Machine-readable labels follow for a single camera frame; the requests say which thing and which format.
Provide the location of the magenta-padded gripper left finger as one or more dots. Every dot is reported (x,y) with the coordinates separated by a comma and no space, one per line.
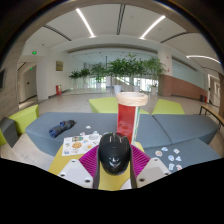
(88,160)

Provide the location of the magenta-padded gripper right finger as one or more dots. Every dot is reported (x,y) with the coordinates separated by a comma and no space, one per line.
(141,161)

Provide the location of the black computer mouse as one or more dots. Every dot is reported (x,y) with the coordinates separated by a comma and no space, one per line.
(114,153)

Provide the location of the white printed sticker sheet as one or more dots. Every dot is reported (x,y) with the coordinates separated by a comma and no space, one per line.
(78,145)

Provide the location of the group of loose small stickers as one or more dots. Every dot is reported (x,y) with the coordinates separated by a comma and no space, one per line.
(170,157)

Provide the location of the long grey upholstered bench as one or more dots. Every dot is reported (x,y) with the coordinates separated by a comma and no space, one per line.
(96,120)

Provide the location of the dark blue folded umbrella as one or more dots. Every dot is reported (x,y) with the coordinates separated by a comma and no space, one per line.
(61,128)

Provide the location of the grey upholstered bench with stickers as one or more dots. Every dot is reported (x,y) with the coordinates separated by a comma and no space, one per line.
(196,153)

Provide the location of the lime green upholstered bench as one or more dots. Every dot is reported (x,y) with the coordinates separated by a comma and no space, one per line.
(103,105)
(168,107)

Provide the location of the red fire extinguisher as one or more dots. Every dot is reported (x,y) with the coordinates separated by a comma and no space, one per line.
(58,90)

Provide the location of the lime green seat block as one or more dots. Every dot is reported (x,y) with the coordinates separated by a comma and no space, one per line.
(23,118)

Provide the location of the dark grey seat block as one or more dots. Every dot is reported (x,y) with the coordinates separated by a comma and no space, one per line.
(8,131)

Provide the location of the wooden slatted bench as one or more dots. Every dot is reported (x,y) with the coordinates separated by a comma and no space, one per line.
(211,113)

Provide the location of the group of green potted plants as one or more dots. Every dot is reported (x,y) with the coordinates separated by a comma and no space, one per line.
(125,68)

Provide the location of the green exit sign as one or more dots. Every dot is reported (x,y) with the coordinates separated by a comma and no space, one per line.
(34,52)

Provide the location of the group of ceiling strip lights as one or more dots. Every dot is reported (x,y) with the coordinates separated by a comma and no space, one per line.
(85,22)

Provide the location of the framed wall picture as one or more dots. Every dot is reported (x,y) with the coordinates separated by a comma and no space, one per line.
(59,66)

